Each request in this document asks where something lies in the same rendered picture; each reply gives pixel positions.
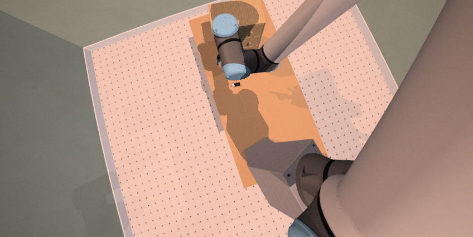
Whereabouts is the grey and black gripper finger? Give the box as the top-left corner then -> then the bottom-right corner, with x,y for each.
216,54 -> 222,68

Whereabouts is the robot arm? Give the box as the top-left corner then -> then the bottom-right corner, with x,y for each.
212,0 -> 473,237

